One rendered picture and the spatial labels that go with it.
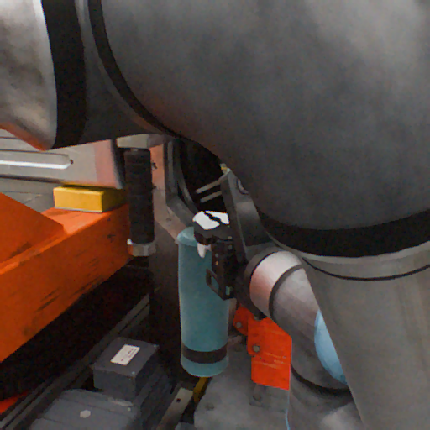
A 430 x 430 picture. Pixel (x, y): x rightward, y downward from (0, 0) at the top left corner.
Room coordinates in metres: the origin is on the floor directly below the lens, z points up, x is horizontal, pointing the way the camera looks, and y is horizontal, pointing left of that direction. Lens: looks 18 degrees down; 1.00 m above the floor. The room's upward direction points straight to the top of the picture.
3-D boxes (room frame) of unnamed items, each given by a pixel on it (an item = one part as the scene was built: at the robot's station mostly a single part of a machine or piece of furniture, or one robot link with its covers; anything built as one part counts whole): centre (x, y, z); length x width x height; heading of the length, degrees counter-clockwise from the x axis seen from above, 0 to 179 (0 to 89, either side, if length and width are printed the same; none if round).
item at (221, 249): (0.50, -0.04, 0.76); 0.12 x 0.08 x 0.09; 26
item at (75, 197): (1.05, 0.31, 0.71); 0.14 x 0.14 x 0.05; 71
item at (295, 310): (0.36, -0.11, 0.77); 0.11 x 0.08 x 0.09; 26
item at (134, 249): (0.58, 0.10, 0.83); 0.04 x 0.04 x 0.16
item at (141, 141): (0.61, 0.10, 0.93); 0.09 x 0.05 x 0.05; 161
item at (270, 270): (0.43, -0.08, 0.77); 0.08 x 0.05 x 0.08; 116
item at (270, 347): (0.79, -0.14, 0.48); 0.16 x 0.12 x 0.17; 161
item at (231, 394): (0.91, -0.19, 0.32); 0.40 x 0.30 x 0.28; 71
